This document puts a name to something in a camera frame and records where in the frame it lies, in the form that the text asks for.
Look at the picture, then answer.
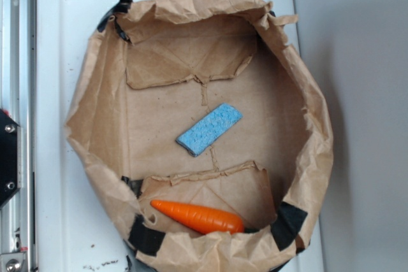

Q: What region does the black mounting bracket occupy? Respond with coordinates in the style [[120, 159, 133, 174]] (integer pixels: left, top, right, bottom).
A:
[[0, 109, 20, 209]]

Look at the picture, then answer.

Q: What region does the brown paper lined bin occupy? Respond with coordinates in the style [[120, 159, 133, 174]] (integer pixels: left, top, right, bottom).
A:
[[65, 0, 333, 271]]

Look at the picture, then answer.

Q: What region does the orange plastic toy carrot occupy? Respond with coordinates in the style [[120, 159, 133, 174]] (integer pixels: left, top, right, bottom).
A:
[[150, 199, 259, 234]]

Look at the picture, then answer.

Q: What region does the aluminium frame rail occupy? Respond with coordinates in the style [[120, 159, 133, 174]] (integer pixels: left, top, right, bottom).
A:
[[1, 0, 37, 271]]

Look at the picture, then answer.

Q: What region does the blue rectangular sponge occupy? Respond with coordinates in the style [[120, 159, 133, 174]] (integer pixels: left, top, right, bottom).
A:
[[175, 103, 243, 157]]

